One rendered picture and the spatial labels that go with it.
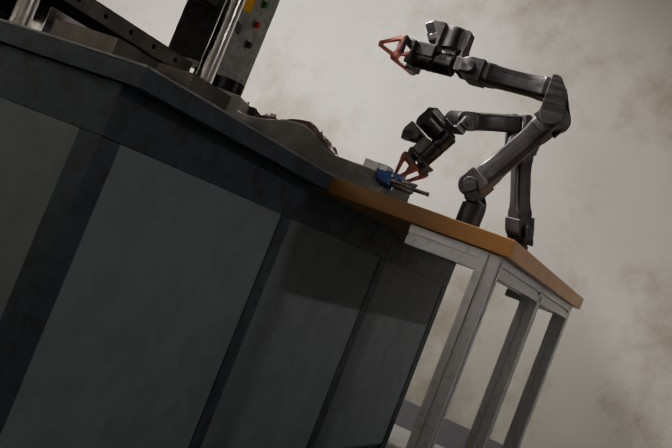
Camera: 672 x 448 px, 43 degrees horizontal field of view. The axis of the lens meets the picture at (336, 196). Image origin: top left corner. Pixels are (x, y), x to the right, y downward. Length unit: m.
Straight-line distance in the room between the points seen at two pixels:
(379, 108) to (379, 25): 0.45
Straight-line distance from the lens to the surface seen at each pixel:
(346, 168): 2.08
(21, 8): 2.32
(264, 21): 3.27
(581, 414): 3.96
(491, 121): 2.61
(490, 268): 1.86
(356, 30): 4.60
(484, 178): 2.16
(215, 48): 2.87
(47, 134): 1.50
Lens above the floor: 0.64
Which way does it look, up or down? 3 degrees up
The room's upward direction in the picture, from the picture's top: 22 degrees clockwise
